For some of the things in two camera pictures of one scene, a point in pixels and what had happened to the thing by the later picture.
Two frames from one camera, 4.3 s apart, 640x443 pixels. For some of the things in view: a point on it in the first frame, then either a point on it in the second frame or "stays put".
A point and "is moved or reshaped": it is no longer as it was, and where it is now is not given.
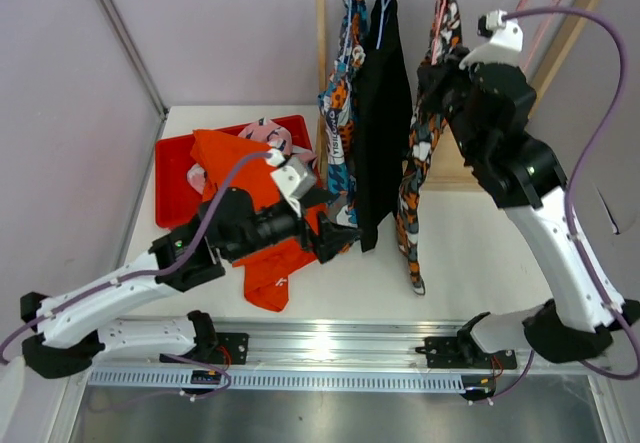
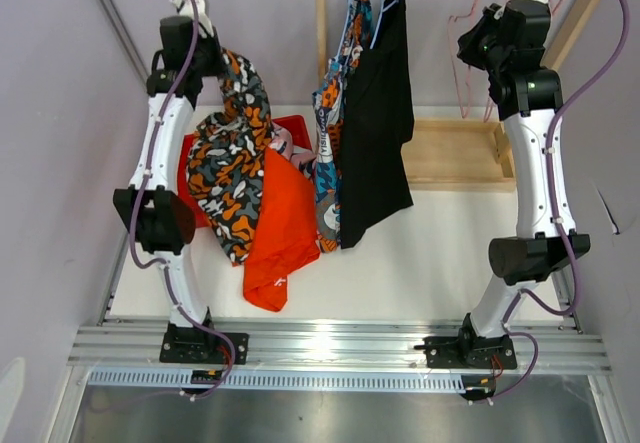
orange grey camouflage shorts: x=429 y=115 -> x=225 y=160
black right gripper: x=436 y=77 -> x=468 y=43
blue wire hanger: x=383 y=7 is moved or reshaped
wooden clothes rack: x=445 y=170 stays put
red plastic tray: x=178 y=203 stays put
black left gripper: x=331 y=238 -> x=214 y=44
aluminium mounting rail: x=355 y=346 stays put
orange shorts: x=266 y=272 stays put
